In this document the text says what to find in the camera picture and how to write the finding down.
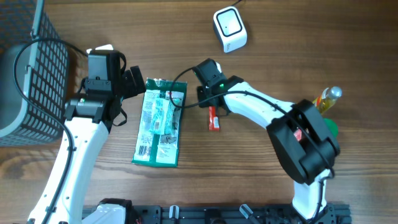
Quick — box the red Nescafe sachet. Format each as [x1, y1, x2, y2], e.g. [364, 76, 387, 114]
[209, 106, 220, 131]

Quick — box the teal wipes packet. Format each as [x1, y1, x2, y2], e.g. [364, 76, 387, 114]
[149, 97, 181, 136]

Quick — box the yellow Vim dish soap bottle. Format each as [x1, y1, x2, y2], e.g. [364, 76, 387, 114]
[313, 86, 343, 114]

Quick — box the green lid jar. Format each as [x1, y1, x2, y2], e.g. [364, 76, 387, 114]
[323, 118, 339, 137]

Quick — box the orange Kleenex tissue pack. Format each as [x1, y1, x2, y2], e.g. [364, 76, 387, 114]
[294, 129, 302, 142]

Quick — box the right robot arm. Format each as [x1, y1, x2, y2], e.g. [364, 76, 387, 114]
[193, 58, 340, 223]

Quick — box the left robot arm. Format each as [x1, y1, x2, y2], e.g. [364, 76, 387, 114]
[27, 50, 146, 223]

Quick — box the white barcode scanner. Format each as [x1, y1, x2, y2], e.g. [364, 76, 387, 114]
[213, 6, 248, 53]

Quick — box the dark grey mesh basket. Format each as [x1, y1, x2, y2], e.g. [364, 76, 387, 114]
[1, 1, 69, 146]

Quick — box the right camera cable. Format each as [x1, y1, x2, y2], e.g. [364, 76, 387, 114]
[169, 67, 336, 224]

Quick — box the camera cable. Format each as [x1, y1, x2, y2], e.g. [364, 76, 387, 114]
[12, 37, 90, 224]
[169, 67, 336, 224]

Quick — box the left camera cable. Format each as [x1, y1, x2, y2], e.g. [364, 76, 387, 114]
[12, 37, 90, 224]

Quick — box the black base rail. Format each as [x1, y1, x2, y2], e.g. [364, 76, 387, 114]
[133, 203, 353, 224]

